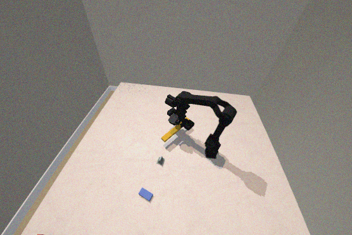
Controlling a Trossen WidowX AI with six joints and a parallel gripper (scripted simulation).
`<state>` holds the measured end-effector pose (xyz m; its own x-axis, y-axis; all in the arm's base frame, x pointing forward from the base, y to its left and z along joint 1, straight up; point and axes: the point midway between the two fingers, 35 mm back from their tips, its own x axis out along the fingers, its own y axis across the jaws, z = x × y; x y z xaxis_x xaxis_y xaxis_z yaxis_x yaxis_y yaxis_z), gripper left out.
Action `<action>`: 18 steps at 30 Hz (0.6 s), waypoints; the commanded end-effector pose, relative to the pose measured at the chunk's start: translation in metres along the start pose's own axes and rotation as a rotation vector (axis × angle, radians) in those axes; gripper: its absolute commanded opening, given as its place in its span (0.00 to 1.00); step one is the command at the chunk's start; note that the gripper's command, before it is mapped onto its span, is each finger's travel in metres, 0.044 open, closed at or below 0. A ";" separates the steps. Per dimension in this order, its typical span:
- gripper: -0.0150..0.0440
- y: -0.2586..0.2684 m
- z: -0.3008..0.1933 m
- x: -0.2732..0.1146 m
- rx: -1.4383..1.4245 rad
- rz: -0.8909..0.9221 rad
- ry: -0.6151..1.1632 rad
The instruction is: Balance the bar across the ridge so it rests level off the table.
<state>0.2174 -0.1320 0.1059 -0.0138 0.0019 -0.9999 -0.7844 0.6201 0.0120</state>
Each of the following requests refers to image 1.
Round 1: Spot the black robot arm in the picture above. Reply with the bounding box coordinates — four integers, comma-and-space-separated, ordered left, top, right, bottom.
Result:
165, 91, 237, 159

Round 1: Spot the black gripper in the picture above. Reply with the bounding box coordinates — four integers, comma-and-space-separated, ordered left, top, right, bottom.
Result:
167, 108, 194, 130

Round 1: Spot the yellow bar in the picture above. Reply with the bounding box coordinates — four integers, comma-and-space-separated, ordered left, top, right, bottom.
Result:
161, 122, 182, 143

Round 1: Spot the blue rectangular block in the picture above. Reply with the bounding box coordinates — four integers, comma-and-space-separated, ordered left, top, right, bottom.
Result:
139, 187, 153, 201

